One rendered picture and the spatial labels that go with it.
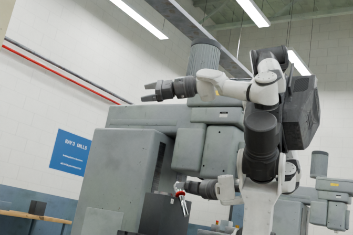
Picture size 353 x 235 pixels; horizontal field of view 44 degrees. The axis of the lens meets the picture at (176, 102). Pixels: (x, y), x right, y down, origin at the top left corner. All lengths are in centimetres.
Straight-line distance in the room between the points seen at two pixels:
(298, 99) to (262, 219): 49
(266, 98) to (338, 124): 779
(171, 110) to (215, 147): 41
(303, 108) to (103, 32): 643
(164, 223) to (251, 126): 71
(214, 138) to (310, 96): 85
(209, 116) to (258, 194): 92
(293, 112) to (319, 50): 834
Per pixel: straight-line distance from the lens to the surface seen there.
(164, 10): 553
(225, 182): 184
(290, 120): 175
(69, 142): 728
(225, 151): 246
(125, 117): 293
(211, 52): 280
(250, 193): 173
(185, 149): 257
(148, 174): 257
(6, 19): 107
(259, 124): 155
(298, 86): 189
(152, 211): 204
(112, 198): 268
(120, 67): 818
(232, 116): 247
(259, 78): 159
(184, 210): 203
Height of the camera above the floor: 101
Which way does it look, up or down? 16 degrees up
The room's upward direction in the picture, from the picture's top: 10 degrees clockwise
